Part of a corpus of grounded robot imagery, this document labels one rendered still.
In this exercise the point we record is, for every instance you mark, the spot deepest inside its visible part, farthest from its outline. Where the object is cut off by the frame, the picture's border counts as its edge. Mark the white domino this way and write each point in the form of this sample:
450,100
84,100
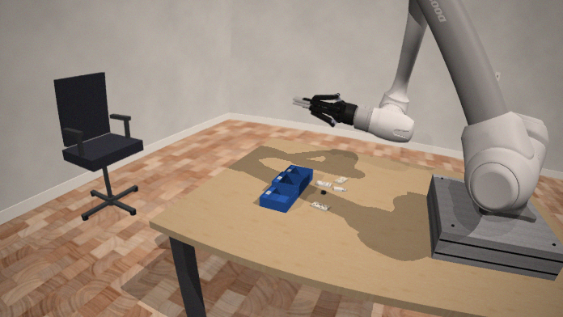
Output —
320,206
341,180
323,184

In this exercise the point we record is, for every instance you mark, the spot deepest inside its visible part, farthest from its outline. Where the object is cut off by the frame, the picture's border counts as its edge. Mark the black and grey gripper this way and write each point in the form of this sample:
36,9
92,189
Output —
341,112

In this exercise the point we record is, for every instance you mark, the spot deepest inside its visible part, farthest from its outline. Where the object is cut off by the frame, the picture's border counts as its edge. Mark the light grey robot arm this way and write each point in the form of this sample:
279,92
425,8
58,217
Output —
501,168

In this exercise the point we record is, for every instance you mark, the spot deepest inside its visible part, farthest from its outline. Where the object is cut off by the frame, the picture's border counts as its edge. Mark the blue rack of bins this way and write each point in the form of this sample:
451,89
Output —
286,187

